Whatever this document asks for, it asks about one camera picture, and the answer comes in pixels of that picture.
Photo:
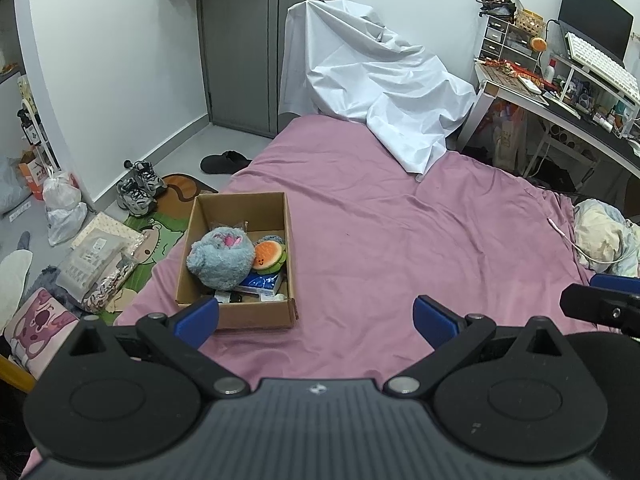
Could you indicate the grey plastic package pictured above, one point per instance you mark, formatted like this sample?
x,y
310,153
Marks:
x,y
90,270

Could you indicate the white bottle with red cap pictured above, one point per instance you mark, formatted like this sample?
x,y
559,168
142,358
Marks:
x,y
552,71

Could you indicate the grey sneaker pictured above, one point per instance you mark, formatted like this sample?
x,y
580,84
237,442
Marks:
x,y
134,197
150,177

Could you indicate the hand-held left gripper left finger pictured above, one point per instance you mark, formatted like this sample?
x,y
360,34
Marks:
x,y
197,317

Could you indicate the white fluffy slipper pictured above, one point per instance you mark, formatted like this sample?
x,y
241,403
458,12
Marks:
x,y
14,285

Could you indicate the white keyboard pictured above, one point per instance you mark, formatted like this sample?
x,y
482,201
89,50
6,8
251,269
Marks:
x,y
600,62

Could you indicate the paper shopping bag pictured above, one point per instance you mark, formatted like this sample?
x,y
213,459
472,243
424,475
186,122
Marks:
x,y
510,135

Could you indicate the wicker basket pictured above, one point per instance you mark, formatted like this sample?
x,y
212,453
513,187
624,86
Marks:
x,y
529,22

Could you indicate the black slipper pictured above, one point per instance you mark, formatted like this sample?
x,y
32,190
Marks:
x,y
225,161

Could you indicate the blue tissue pack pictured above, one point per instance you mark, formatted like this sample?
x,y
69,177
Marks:
x,y
260,284

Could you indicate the white plastic bag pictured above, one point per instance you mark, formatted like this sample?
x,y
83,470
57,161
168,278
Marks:
x,y
66,224
61,191

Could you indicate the pink bed sheet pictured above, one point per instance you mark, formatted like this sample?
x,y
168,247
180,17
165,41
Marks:
x,y
375,235

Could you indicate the grey drawer organizer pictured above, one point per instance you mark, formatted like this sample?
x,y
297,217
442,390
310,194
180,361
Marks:
x,y
500,35

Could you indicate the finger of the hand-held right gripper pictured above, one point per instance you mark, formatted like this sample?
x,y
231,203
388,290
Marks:
x,y
615,281
600,307

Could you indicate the white monitor stand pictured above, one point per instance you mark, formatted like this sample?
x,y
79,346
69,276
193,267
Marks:
x,y
561,64

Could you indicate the pink cartoon pillow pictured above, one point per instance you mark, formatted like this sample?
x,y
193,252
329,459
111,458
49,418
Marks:
x,y
40,330

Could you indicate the beige patterned package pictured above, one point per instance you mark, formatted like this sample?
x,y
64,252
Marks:
x,y
107,225

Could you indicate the white cloth cover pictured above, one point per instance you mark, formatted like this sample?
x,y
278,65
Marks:
x,y
360,75

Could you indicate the grey door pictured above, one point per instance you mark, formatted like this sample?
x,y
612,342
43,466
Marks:
x,y
240,60

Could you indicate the burger plush toy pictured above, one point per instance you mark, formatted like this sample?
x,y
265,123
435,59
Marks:
x,y
267,256

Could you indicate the grey plush toy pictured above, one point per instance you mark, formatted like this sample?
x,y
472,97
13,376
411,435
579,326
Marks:
x,y
220,265

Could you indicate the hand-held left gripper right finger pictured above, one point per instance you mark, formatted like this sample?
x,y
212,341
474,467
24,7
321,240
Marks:
x,y
435,320

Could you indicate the orange round plush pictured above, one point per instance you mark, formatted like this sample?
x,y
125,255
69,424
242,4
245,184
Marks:
x,y
538,44

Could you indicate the green cartoon floor mat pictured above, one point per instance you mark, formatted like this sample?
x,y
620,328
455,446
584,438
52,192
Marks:
x,y
160,240

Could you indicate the orange and white carton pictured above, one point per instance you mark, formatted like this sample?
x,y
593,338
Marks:
x,y
34,175

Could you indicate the cardboard box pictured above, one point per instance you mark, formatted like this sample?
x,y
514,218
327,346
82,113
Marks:
x,y
235,207

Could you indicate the black monitor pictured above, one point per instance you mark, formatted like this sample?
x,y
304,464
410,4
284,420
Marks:
x,y
595,15

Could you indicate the white desk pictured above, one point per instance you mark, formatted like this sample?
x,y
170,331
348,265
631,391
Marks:
x,y
575,122

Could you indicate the cream crumpled blanket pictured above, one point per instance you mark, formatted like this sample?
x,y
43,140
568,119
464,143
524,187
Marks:
x,y
605,230

